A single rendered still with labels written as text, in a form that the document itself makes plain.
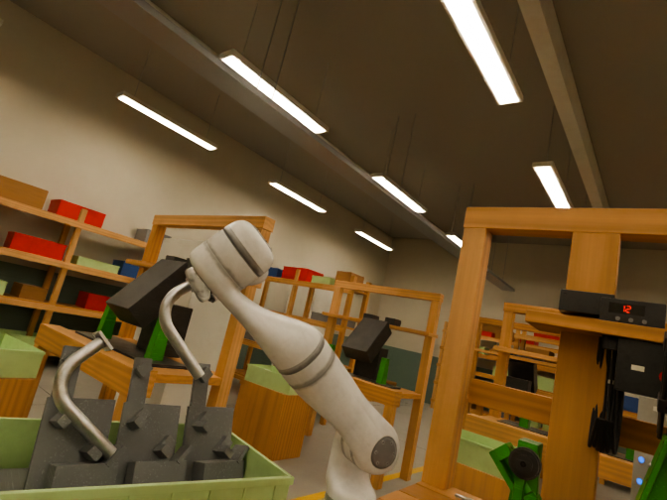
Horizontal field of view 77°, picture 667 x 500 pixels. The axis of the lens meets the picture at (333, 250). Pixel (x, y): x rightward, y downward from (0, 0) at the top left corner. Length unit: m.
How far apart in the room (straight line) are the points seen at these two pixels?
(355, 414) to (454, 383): 0.97
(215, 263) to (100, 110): 7.24
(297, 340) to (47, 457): 0.72
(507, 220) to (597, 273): 0.35
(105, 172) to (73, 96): 1.15
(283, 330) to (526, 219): 1.25
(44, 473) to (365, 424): 0.75
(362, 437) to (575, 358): 0.99
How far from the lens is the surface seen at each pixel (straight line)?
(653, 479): 1.24
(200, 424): 1.28
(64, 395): 1.17
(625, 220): 1.70
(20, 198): 6.75
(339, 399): 0.73
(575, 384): 1.61
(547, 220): 1.72
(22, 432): 1.36
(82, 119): 7.68
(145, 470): 1.23
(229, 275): 0.62
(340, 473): 0.86
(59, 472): 1.18
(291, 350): 0.67
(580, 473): 1.63
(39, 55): 7.70
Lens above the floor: 1.33
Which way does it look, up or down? 11 degrees up
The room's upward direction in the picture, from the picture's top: 13 degrees clockwise
